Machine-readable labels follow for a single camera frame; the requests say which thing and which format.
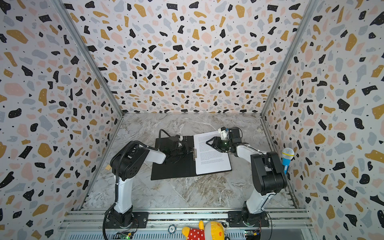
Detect orange folder black inside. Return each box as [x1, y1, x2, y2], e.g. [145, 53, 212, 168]
[150, 135, 233, 181]

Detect round white badge on rail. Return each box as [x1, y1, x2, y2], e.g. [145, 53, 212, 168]
[168, 225, 177, 235]

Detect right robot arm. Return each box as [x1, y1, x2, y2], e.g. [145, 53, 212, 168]
[206, 127, 287, 227]

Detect yellow red plush toy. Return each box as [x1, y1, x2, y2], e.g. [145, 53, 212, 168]
[182, 221, 230, 240]

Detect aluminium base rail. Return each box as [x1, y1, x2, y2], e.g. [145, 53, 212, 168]
[57, 208, 317, 240]

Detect right circuit board wires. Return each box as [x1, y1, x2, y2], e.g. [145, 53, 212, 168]
[244, 227, 262, 240]

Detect black corrugated cable left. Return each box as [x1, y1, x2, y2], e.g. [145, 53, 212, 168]
[101, 128, 172, 240]

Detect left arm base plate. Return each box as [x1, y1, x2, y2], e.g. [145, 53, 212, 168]
[104, 212, 149, 229]

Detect blue toy microphone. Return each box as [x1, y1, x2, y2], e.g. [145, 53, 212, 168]
[282, 148, 295, 175]

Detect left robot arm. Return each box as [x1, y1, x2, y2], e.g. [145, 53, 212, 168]
[103, 135, 196, 228]

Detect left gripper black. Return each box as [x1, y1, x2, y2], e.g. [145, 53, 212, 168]
[170, 143, 192, 159]

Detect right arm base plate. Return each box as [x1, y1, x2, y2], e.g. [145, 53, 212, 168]
[227, 211, 270, 228]

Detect green circuit board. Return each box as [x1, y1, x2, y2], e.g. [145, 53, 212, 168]
[113, 232, 134, 240]

